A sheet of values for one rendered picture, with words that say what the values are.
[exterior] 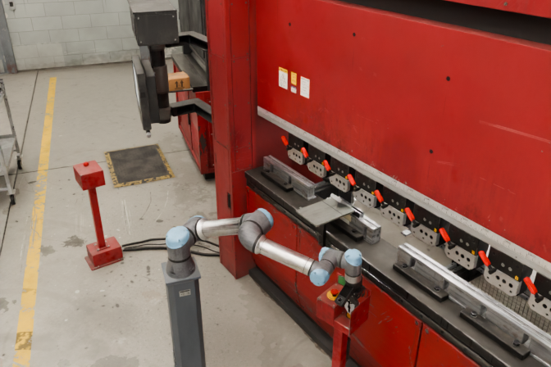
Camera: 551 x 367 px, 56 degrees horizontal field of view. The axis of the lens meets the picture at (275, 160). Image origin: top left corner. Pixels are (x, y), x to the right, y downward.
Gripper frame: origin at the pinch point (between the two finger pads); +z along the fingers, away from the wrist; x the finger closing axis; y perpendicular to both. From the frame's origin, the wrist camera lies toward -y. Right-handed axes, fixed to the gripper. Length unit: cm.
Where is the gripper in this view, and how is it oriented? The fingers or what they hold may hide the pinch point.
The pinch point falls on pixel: (349, 313)
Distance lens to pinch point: 261.9
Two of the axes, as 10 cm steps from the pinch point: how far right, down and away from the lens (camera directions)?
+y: 6.8, -4.0, 6.2
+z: 0.6, 8.7, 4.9
